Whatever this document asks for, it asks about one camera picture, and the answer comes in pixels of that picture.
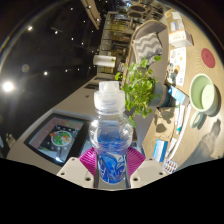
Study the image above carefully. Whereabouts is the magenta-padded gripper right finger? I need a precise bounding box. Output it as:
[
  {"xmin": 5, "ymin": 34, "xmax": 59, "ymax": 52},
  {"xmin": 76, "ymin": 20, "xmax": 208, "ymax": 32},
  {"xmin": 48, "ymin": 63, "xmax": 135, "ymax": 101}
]
[{"xmin": 125, "ymin": 146, "xmax": 170, "ymax": 189}]

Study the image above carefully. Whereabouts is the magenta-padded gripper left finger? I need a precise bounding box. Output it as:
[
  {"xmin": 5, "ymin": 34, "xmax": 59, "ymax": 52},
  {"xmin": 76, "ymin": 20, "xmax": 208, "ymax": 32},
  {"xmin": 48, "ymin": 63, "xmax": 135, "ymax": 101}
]
[{"xmin": 56, "ymin": 147, "xmax": 100, "ymax": 189}]

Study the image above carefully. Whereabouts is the clear blue-labelled water bottle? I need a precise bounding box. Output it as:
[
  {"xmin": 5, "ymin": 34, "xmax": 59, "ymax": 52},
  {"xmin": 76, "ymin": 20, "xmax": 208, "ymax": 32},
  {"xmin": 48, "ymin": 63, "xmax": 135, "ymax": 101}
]
[{"xmin": 88, "ymin": 80, "xmax": 134, "ymax": 185}]

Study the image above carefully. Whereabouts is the pill blister pack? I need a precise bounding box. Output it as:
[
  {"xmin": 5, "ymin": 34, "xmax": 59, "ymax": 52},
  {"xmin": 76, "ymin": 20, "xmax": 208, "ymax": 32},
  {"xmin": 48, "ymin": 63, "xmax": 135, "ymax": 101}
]
[{"xmin": 162, "ymin": 158, "xmax": 179, "ymax": 174}]

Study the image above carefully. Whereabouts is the window with festive decals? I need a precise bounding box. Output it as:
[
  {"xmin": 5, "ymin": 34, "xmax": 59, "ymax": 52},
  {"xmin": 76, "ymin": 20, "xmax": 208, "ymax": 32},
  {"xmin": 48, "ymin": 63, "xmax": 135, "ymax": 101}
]
[{"xmin": 24, "ymin": 113, "xmax": 93, "ymax": 167}]

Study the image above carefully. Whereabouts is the white ointment tube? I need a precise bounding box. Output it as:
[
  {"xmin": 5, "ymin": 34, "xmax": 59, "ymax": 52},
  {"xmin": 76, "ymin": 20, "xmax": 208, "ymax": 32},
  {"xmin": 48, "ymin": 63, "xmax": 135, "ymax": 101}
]
[{"xmin": 173, "ymin": 103, "xmax": 187, "ymax": 135}]

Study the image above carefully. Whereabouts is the green potted plant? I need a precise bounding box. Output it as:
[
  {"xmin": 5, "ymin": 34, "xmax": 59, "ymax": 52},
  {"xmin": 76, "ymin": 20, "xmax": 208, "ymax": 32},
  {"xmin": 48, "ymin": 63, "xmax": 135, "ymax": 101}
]
[{"xmin": 114, "ymin": 55, "xmax": 171, "ymax": 128}]

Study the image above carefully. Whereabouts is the light blue carton box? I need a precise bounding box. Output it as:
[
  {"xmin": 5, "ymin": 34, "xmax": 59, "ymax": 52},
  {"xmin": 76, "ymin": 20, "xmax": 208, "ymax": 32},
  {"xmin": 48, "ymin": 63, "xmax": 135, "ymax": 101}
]
[{"xmin": 167, "ymin": 85, "xmax": 190, "ymax": 106}]

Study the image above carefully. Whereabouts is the pale green ceramic mug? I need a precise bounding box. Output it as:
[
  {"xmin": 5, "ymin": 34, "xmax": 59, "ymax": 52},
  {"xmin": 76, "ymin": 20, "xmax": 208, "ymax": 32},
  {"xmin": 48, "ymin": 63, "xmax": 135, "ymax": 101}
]
[{"xmin": 188, "ymin": 73, "xmax": 221, "ymax": 128}]

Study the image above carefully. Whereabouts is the grey curved sofa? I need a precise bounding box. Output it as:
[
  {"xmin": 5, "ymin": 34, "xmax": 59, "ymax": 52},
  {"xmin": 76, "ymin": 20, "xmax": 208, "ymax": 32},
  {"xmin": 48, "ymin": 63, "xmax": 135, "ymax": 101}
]
[{"xmin": 121, "ymin": 19, "xmax": 169, "ymax": 88}]

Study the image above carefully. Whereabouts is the group of ceiling spotlights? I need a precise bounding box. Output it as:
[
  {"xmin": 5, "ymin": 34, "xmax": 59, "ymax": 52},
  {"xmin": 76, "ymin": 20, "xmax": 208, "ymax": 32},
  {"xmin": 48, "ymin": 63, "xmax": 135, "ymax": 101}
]
[{"xmin": 1, "ymin": 24, "xmax": 88, "ymax": 94}]

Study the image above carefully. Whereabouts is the white round column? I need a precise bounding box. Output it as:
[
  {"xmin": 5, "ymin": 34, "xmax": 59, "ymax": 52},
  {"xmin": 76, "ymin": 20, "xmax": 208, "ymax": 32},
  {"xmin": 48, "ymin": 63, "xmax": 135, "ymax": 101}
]
[{"xmin": 92, "ymin": 54, "xmax": 117, "ymax": 68}]

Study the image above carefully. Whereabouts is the grey white chevron pillow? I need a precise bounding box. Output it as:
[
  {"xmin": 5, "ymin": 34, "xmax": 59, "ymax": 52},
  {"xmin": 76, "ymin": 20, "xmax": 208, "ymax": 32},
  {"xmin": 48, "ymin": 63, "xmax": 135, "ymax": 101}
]
[{"xmin": 133, "ymin": 32, "xmax": 164, "ymax": 66}]

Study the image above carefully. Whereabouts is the flat round red coaster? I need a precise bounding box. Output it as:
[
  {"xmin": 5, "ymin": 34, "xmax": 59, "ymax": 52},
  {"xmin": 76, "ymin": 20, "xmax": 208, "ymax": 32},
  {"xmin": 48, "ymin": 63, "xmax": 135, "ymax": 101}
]
[{"xmin": 200, "ymin": 47, "xmax": 217, "ymax": 69}]

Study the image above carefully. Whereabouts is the small white flat box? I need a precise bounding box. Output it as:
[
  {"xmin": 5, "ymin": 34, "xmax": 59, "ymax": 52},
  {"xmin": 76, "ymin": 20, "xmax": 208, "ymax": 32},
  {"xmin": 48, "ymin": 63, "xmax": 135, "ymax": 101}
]
[{"xmin": 169, "ymin": 19, "xmax": 185, "ymax": 33}]

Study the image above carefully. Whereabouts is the white paper napkin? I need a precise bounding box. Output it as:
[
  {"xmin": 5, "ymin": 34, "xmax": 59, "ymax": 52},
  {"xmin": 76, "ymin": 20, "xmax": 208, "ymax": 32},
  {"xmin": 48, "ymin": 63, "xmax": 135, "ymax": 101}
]
[{"xmin": 170, "ymin": 10, "xmax": 183, "ymax": 21}]

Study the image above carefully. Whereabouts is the group of round-backed chairs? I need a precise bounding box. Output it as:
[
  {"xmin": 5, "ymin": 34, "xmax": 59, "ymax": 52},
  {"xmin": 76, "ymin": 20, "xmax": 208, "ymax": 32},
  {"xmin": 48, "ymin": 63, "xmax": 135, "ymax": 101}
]
[{"xmin": 113, "ymin": 0, "xmax": 158, "ymax": 21}]

